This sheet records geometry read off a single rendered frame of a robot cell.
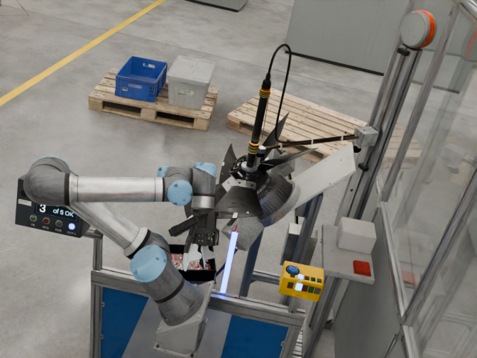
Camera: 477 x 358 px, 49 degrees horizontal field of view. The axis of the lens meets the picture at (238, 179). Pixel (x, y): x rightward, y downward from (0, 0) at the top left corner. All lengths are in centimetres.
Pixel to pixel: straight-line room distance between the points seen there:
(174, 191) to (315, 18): 626
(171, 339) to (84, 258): 192
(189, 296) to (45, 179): 56
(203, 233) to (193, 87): 354
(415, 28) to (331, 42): 531
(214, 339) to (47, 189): 76
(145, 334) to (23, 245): 200
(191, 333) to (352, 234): 112
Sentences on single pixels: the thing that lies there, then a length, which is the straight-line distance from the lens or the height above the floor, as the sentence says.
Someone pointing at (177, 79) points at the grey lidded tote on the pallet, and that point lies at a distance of 511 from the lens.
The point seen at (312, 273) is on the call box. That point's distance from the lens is 208.
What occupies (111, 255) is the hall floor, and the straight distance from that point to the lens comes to 361.
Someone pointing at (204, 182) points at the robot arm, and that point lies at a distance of 169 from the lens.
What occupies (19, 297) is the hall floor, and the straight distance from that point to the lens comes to 338.
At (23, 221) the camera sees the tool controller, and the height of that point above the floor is 109.
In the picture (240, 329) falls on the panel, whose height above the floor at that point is 69.
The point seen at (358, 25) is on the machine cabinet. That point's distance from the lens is 762.
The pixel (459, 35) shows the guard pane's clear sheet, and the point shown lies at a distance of 234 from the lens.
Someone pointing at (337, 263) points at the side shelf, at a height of 86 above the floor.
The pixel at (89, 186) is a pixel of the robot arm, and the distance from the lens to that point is 155.
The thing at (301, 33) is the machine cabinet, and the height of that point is 35.
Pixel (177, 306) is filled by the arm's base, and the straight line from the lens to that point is 167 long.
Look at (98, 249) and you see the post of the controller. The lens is 217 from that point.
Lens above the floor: 241
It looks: 32 degrees down
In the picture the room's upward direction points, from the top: 11 degrees clockwise
